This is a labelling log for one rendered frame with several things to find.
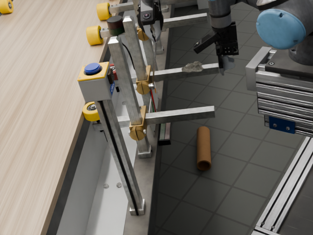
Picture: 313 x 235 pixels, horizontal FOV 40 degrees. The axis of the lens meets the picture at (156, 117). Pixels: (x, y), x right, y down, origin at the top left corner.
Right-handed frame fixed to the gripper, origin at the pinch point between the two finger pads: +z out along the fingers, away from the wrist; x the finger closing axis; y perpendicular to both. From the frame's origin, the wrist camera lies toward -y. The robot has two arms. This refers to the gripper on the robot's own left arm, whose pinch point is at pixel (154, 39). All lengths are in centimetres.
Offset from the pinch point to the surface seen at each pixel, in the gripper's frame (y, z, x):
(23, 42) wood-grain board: 40, 14, 71
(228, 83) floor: 117, 107, -23
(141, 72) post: -2.1, 11.7, 7.3
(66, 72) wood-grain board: 6.0, 12.5, 39.9
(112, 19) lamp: -0.2, -10.3, 13.1
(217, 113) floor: 83, 105, -14
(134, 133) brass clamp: -30.1, 17.6, 8.1
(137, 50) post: -1.8, 2.1, 7.0
